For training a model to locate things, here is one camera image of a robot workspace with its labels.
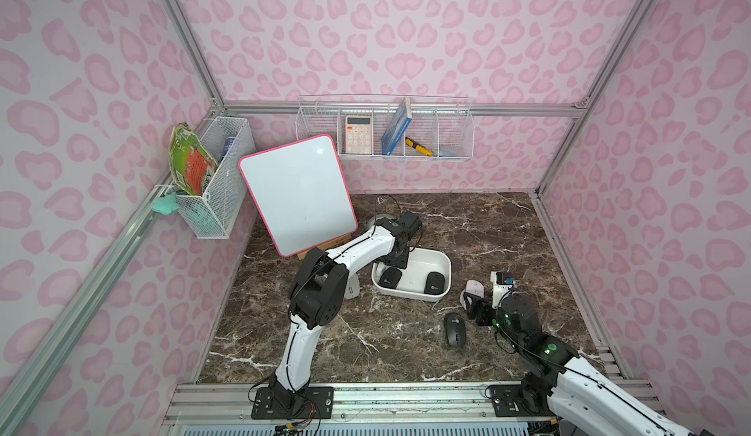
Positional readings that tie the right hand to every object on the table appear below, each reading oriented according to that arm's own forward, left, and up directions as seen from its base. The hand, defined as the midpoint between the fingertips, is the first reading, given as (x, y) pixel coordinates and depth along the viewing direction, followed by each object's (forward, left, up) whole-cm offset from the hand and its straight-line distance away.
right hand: (474, 292), depth 82 cm
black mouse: (+8, +24, -8) cm, 26 cm away
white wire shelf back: (+53, +5, +19) cm, 57 cm away
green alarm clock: (+8, +24, +22) cm, 33 cm away
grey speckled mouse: (+4, +35, -6) cm, 36 cm away
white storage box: (+16, +13, -10) cm, 23 cm away
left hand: (+15, +23, -4) cm, 28 cm away
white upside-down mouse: (+5, -2, -7) cm, 8 cm away
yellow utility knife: (+44, +15, +17) cm, 50 cm away
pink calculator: (+44, +34, +22) cm, 60 cm away
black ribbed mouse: (-7, +5, -7) cm, 11 cm away
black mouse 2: (+6, +10, -7) cm, 14 cm away
